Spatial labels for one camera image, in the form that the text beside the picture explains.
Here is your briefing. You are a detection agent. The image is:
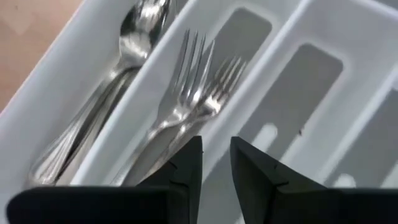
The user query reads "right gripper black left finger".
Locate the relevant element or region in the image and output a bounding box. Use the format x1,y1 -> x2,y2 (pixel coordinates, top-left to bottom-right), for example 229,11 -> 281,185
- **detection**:
6,135 -> 204,224

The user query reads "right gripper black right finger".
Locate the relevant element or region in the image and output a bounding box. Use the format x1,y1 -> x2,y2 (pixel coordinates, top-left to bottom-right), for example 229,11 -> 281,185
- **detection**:
229,136 -> 398,224

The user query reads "silver spoon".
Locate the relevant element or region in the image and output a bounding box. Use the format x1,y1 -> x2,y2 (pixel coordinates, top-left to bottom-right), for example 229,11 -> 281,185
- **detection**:
26,0 -> 175,187
54,0 -> 180,186

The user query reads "large silver fork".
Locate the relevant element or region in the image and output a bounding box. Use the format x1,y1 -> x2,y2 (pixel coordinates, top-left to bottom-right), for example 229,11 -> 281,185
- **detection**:
111,29 -> 216,187

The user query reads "small silver fork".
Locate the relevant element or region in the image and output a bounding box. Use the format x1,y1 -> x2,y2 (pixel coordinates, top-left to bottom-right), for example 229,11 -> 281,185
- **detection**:
141,55 -> 248,180

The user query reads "white plastic cutlery organizer tray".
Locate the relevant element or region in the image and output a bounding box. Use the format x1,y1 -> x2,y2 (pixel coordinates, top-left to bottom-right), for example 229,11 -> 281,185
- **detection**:
0,0 -> 398,224

